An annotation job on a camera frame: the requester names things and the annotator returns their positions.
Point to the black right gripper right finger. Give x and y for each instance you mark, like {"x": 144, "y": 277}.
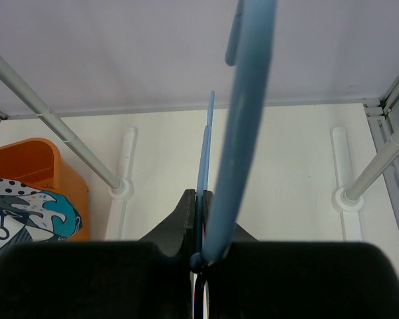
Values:
{"x": 274, "y": 279}

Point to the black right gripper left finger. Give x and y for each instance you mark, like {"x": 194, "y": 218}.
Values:
{"x": 147, "y": 278}

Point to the colourful patterned shorts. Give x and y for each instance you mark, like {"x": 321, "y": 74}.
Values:
{"x": 29, "y": 214}

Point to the light blue clothes hanger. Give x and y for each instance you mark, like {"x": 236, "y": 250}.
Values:
{"x": 249, "y": 50}

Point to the orange plastic basket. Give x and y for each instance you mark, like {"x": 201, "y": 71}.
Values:
{"x": 38, "y": 163}

